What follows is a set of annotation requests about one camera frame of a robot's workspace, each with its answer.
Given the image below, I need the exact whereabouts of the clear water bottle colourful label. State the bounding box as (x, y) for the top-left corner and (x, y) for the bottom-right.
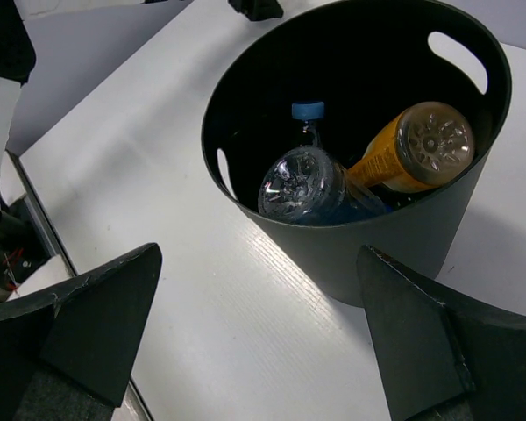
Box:
(291, 101), (325, 147)

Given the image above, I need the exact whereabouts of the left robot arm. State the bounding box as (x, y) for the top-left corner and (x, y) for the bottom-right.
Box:
(0, 1), (142, 249)

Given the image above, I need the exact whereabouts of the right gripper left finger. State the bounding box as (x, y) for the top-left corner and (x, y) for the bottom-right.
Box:
(0, 243), (162, 420)

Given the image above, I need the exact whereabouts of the clear bottle blue cap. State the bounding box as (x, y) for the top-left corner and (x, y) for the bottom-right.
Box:
(258, 146), (389, 226)

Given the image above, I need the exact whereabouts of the aluminium mounting rail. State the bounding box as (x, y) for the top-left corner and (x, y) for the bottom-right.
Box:
(0, 148), (154, 421)

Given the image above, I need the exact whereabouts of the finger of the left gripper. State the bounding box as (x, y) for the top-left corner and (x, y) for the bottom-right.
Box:
(228, 0), (284, 22)

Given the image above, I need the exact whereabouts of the orange juice bottle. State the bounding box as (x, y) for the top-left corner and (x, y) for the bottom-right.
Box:
(348, 102), (475, 194)

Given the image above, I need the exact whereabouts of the black round bin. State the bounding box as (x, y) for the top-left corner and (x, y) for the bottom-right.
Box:
(201, 1), (512, 306)

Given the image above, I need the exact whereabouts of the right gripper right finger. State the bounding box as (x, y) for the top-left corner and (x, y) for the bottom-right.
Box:
(357, 246), (526, 420)

